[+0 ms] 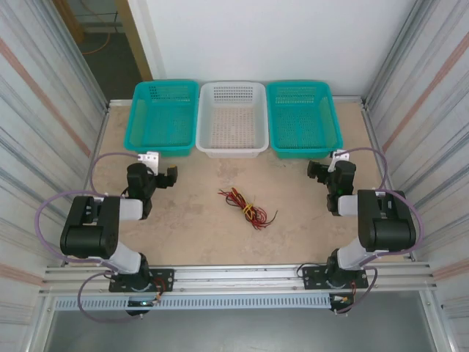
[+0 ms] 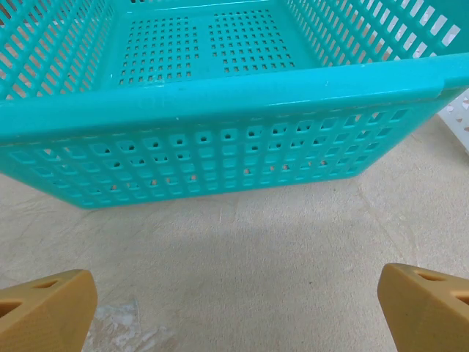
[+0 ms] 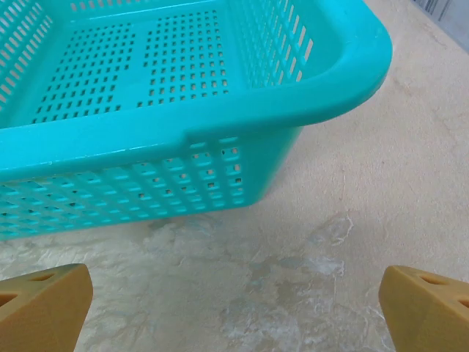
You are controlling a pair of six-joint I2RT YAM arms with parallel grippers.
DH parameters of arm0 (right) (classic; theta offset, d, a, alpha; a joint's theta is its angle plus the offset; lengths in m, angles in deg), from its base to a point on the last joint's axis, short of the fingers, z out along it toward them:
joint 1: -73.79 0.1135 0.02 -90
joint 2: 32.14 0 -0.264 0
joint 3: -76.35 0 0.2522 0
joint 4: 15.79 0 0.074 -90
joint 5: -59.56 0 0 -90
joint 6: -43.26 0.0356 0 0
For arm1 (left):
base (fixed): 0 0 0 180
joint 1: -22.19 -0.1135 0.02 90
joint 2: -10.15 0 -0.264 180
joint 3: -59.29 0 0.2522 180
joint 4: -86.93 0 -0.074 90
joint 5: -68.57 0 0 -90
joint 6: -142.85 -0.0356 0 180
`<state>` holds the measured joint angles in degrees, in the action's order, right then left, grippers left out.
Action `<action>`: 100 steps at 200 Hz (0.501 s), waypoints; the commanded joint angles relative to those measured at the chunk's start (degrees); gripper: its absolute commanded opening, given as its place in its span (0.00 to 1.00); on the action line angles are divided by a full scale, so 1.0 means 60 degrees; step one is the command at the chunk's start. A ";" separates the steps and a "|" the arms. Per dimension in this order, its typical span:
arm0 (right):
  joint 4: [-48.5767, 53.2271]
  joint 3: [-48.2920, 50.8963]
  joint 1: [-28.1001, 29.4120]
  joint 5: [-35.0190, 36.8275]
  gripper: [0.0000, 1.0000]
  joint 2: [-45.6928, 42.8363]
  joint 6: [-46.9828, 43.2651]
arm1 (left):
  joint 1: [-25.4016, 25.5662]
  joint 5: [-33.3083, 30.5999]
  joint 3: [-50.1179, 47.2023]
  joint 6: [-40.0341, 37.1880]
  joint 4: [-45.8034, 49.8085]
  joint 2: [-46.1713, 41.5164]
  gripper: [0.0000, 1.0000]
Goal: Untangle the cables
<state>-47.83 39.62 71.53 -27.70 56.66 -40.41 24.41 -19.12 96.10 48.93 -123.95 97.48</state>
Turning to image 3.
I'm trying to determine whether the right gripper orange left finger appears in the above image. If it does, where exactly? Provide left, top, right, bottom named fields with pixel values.
left=0, top=263, right=94, bottom=352

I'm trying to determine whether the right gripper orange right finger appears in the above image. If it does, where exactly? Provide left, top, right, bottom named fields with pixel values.
left=378, top=265, right=469, bottom=352

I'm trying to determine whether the teal plastic basket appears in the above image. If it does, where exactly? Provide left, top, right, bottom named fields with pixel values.
left=0, top=0, right=394, bottom=241

